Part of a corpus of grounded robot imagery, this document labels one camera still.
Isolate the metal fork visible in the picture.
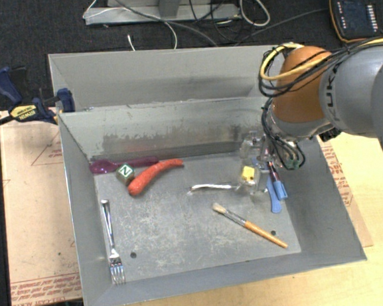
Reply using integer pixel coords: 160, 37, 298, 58
100, 197, 127, 287

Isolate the metal spoon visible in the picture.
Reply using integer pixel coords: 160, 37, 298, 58
187, 179, 241, 197

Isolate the small yellow block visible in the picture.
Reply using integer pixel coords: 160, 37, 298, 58
241, 164, 260, 183

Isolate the grey metal bin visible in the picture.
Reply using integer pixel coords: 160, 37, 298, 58
48, 27, 370, 306

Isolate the blue plastic knife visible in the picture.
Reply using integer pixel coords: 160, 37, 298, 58
252, 155, 283, 216

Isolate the orange-red toy sausage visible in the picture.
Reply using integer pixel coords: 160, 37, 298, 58
125, 158, 187, 198

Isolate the purple plastic spoon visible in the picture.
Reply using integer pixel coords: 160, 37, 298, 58
88, 154, 160, 175

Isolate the blue marker pen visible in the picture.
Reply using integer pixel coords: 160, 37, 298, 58
267, 159, 289, 202

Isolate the orange-handled paintbrush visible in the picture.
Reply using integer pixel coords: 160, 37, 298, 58
211, 196, 289, 256

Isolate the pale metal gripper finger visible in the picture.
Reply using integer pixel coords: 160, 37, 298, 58
237, 171, 270, 196
238, 136, 262, 159

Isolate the green letter toy block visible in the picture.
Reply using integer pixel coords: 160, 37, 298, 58
114, 163, 137, 188

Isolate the black cylinder on white bracket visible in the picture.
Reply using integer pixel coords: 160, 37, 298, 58
317, 125, 344, 144

